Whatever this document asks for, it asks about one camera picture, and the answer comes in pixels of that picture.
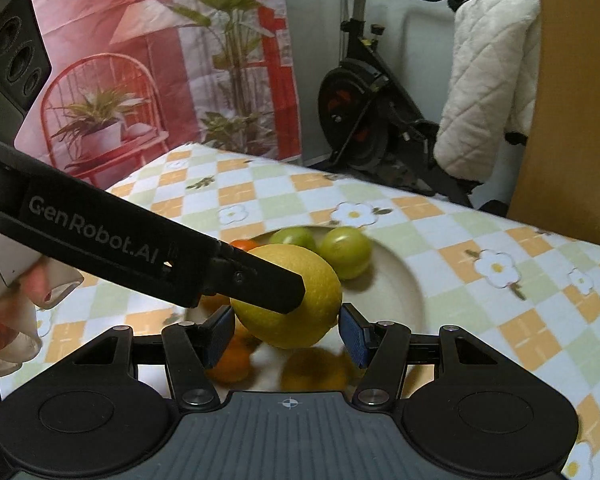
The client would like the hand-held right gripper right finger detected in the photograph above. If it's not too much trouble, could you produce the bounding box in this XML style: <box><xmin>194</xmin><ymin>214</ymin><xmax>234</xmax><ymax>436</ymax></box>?
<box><xmin>339</xmin><ymin>302</ymin><xmax>512</xmax><ymax>409</ymax></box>

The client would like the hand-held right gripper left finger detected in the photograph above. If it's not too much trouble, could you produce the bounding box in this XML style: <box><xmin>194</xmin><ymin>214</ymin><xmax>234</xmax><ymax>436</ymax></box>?
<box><xmin>62</xmin><ymin>305</ymin><xmax>237</xmax><ymax>409</ymax></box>

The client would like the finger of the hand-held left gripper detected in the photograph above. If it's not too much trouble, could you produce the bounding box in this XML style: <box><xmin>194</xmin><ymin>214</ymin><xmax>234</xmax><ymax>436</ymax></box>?
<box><xmin>212</xmin><ymin>241</ymin><xmax>307</xmax><ymax>317</ymax></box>

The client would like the yellow lemon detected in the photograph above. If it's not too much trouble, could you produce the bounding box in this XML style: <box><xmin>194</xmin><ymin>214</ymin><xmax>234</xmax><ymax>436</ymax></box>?
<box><xmin>230</xmin><ymin>244</ymin><xmax>344</xmax><ymax>351</ymax></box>

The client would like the yellow orange tangerine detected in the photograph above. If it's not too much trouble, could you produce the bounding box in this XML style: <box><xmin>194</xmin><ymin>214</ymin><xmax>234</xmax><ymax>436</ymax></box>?
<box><xmin>280</xmin><ymin>347</ymin><xmax>352</xmax><ymax>392</ymax></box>

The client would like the green round fruit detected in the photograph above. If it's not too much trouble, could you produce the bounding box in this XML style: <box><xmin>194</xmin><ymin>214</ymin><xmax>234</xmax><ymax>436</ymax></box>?
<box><xmin>319</xmin><ymin>226</ymin><xmax>373</xmax><ymax>281</ymax></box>
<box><xmin>270</xmin><ymin>227</ymin><xmax>317</xmax><ymax>251</ymax></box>

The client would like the beige round plate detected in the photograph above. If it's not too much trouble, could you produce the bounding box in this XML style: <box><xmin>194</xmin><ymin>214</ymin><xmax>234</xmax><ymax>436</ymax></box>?
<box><xmin>180</xmin><ymin>224</ymin><xmax>424</xmax><ymax>392</ymax></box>

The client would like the checkered floral tablecloth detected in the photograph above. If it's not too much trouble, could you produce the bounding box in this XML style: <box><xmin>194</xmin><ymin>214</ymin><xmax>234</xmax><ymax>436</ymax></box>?
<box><xmin>0</xmin><ymin>142</ymin><xmax>600</xmax><ymax>480</ymax></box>

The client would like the red printed backdrop cloth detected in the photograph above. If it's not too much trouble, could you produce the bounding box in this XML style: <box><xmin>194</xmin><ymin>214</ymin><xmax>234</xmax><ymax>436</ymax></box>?
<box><xmin>7</xmin><ymin>0</ymin><xmax>304</xmax><ymax>197</ymax></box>

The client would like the black exercise bike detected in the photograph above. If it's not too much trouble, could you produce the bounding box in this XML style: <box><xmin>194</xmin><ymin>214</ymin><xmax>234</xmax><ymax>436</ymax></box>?
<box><xmin>307</xmin><ymin>0</ymin><xmax>482</xmax><ymax>207</ymax></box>

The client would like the white quilted blanket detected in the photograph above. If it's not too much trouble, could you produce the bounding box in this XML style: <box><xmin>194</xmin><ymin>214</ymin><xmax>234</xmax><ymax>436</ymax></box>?
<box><xmin>432</xmin><ymin>0</ymin><xmax>544</xmax><ymax>184</ymax></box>

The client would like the wooden board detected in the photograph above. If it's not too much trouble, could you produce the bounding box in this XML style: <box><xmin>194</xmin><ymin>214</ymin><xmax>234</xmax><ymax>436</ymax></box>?
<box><xmin>507</xmin><ymin>0</ymin><xmax>600</xmax><ymax>252</ymax></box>

